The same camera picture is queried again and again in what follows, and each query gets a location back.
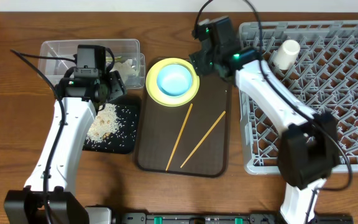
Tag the yellow plate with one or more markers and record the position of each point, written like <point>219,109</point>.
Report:
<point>163,99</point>

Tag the crumpled white tissue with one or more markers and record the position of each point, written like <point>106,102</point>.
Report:
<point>125,69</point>

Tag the grey dishwasher rack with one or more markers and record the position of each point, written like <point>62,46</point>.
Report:
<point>325,74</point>

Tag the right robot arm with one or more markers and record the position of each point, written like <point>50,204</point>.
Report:
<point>308,150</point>

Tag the cooked rice leftovers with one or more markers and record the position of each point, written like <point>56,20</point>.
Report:
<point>107,123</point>

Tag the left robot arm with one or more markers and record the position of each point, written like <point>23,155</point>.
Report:
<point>48,195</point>

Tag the black waste tray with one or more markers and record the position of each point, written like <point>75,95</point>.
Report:
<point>123,137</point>

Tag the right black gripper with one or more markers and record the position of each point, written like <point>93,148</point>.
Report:
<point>199,61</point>

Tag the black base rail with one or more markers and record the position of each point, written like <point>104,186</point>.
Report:
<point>197,218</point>

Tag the pale green cup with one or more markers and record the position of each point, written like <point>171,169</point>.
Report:
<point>286,55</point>

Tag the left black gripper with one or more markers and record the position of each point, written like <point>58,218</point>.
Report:
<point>117,86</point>

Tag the light blue bowl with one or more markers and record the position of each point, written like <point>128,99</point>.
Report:
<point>174,80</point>

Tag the brown serving tray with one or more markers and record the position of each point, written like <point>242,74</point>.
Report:
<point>159,127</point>

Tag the wooden chopstick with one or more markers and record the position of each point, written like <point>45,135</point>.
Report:
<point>179,136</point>
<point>203,138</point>

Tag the clear plastic bin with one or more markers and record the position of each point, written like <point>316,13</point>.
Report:
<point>122,49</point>

